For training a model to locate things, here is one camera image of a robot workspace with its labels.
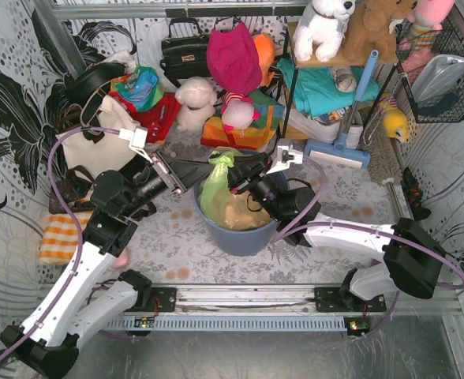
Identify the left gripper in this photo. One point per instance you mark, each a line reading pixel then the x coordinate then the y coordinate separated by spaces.
pixel 170 172

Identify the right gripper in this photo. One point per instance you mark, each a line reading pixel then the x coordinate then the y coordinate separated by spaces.
pixel 246 178

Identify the green trash bag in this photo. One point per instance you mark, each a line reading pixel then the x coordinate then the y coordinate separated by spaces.
pixel 224 209

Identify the blue trash bin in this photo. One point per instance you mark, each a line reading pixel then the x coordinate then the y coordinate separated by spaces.
pixel 237 243

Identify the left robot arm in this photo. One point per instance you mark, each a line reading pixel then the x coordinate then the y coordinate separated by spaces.
pixel 50 339

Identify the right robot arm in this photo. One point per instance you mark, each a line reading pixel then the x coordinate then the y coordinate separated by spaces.
pixel 405 257

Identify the rainbow striped bag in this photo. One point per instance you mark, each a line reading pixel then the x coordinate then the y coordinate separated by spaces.
pixel 256 136

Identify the magenta cloth bag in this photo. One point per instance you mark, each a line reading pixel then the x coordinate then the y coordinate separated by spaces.
pixel 233 60

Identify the brown patterned bag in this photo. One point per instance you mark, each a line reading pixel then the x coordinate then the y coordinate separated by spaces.
pixel 74 189

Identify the pink white plush doll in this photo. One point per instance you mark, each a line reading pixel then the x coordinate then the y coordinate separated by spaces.
pixel 238 112

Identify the red cloth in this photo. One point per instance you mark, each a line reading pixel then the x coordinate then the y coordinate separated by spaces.
pixel 159 119

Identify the cream plush lamb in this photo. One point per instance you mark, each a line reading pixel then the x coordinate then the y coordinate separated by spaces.
pixel 197 98

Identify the colourful rainbow cloth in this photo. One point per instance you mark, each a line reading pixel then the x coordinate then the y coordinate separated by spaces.
pixel 139 91

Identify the teal folded cloth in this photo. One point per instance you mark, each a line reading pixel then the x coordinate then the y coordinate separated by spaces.
pixel 315 92

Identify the black leather handbag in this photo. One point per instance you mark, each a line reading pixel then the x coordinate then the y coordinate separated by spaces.
pixel 185 57

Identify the bristle broom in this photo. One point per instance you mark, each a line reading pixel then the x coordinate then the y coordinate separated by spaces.
pixel 384 167

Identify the wooden shelf rack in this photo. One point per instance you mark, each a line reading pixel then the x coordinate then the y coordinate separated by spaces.
pixel 302 126

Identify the orange checkered towel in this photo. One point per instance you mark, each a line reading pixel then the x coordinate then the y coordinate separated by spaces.
pixel 59 241

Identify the yellow plush duck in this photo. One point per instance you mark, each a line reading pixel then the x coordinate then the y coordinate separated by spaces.
pixel 394 120

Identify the white plush dog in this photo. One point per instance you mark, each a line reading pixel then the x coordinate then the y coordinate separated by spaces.
pixel 321 29

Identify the brown teddy bear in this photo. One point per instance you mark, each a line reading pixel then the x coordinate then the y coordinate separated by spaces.
pixel 369 26

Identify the silver foil pouch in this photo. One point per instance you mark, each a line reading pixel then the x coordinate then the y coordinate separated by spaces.
pixel 438 77

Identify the pink plush toy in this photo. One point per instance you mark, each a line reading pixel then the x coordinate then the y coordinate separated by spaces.
pixel 426 20

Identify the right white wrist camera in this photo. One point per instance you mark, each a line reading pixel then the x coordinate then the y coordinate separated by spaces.
pixel 284 156

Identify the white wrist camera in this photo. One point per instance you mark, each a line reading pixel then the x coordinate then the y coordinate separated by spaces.
pixel 137 140
pixel 284 156

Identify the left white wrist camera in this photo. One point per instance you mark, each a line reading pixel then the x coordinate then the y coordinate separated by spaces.
pixel 137 140

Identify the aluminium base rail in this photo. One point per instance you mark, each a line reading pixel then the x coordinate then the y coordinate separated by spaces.
pixel 259 308

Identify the black wire basket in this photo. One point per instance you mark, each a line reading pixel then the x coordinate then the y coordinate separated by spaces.
pixel 447 108

